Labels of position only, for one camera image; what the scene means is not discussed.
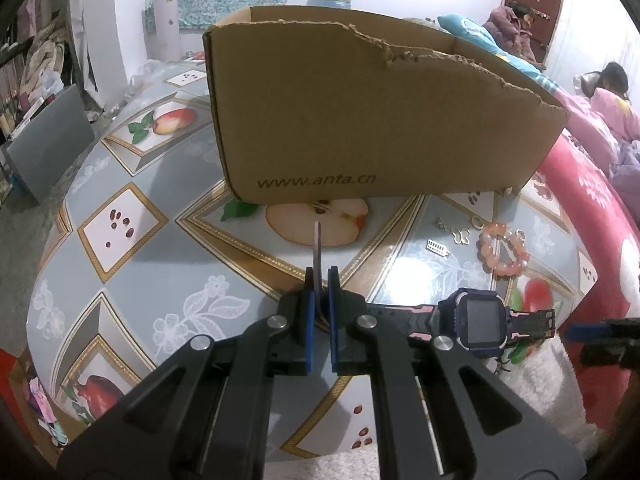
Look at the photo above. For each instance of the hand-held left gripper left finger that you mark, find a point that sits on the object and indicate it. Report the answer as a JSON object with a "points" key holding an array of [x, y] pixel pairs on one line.
{"points": [[309, 330]]}

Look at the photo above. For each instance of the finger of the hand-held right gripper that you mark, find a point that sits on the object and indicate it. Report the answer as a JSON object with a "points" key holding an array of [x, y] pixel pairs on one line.
{"points": [[602, 354], [587, 332]]}

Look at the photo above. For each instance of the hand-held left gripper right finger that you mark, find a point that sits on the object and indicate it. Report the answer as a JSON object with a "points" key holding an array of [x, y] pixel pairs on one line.
{"points": [[334, 320]]}

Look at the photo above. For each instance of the thin brown strip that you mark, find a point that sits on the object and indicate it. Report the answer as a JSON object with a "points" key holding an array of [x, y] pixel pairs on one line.
{"points": [[316, 255]]}

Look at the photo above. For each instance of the purple smart watch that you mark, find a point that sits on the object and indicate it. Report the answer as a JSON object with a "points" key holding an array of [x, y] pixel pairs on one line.
{"points": [[475, 320]]}

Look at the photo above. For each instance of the small silver comb charm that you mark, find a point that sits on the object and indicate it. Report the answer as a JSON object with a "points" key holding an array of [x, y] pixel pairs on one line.
{"points": [[437, 246]]}

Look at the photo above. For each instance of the small silver earring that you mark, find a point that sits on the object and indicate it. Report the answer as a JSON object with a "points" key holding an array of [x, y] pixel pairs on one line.
{"points": [[440, 223]]}

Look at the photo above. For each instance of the small gold hoop earring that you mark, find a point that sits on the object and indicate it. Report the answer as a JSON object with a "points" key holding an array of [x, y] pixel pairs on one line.
{"points": [[478, 221]]}

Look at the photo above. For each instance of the brown cardboard box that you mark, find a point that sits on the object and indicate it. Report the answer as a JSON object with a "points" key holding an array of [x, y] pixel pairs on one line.
{"points": [[350, 110]]}

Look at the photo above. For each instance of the white fluffy towel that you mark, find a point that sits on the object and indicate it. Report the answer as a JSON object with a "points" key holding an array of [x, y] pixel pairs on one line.
{"points": [[550, 400]]}

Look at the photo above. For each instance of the red floral blanket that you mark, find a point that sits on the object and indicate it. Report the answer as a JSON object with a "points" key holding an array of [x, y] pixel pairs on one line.
{"points": [[590, 220]]}

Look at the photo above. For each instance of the fruit printed tablecloth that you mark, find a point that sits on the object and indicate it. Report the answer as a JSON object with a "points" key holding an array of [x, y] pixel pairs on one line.
{"points": [[150, 260]]}

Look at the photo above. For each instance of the lilac cloth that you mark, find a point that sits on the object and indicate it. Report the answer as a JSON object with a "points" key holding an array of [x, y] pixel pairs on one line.
{"points": [[627, 162]]}

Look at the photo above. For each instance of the pink quilt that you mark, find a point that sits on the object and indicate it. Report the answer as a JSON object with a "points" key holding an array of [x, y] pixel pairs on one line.
{"points": [[595, 125]]}

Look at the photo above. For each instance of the grey lace-edged pillow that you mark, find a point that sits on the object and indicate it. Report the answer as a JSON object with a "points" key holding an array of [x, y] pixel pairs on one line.
{"points": [[422, 22]]}

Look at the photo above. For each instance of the grey board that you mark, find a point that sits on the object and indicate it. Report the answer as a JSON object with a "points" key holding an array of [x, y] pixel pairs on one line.
{"points": [[50, 145]]}

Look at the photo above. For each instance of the teal pillow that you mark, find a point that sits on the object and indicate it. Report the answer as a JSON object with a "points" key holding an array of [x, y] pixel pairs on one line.
{"points": [[470, 30]]}

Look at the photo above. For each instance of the white tall column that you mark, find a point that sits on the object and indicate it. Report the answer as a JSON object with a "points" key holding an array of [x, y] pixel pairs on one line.
{"points": [[165, 25]]}

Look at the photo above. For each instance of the clothes rack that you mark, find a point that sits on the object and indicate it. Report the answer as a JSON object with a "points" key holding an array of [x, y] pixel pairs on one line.
{"points": [[37, 60]]}

